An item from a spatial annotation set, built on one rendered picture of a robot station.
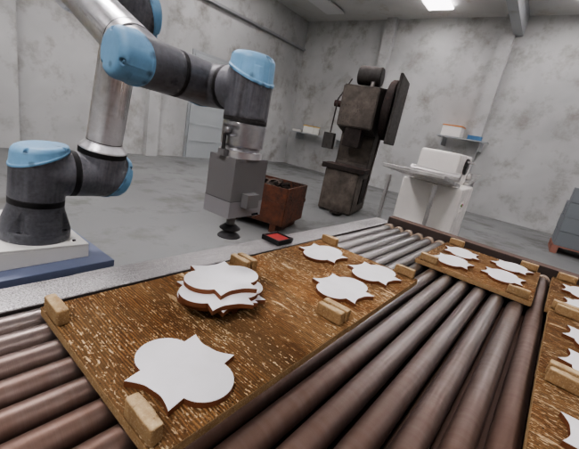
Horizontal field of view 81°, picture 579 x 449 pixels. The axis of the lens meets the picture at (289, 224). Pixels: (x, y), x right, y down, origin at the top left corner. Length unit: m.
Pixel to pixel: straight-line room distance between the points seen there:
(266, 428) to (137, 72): 0.52
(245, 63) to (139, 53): 0.15
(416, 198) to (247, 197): 4.00
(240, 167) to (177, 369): 0.32
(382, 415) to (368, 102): 5.60
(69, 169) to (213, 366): 0.63
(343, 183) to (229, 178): 5.42
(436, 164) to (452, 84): 6.61
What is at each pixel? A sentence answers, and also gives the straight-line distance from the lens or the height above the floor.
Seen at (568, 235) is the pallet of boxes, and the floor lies 0.37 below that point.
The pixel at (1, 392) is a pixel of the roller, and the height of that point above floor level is 0.92.
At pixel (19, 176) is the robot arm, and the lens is 0.97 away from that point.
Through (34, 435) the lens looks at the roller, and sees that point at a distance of 0.51.
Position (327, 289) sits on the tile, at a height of 0.95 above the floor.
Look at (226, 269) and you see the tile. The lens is 0.71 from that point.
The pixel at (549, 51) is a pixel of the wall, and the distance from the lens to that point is 10.76.
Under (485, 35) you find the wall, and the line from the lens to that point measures 11.06.
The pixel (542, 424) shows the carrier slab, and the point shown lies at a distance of 0.70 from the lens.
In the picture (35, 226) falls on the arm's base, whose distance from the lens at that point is 0.98.
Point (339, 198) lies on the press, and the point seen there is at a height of 0.28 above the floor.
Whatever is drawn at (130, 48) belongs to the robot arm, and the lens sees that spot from 0.57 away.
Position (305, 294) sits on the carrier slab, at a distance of 0.78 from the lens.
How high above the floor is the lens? 1.28
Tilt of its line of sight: 16 degrees down
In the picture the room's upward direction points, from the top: 11 degrees clockwise
